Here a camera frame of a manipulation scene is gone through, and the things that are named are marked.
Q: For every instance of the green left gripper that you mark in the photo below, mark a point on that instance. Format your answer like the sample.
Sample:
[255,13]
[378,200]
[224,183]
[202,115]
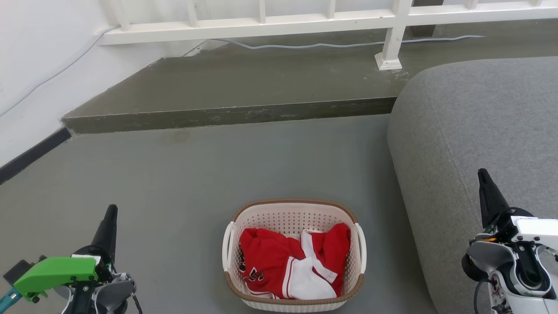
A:
[54,270]

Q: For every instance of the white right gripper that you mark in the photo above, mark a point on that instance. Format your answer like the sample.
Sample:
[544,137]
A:
[538,231]

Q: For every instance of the white laundry basket brown rim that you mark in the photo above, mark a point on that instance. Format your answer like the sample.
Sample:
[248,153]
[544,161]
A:
[292,216]

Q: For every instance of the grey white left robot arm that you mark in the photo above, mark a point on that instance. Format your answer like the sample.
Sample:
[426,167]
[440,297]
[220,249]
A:
[111,294]

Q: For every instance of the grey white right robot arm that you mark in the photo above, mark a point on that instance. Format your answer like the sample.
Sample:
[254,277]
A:
[501,257]

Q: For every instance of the grey fabric sofa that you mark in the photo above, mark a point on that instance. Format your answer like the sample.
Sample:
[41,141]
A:
[471,126]

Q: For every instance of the black baseboard strip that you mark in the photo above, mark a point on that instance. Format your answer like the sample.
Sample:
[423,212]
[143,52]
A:
[30,155]

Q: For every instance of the red and white jersey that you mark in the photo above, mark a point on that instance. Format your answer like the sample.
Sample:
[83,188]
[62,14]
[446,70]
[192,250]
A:
[270,257]

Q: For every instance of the raised grey concrete step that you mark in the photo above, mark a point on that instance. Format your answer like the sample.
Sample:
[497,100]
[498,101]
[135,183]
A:
[244,83]

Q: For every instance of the white wooden railing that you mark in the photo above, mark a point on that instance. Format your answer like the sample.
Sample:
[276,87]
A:
[261,27]

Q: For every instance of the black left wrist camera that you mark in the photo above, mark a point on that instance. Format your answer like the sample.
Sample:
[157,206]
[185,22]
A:
[19,270]

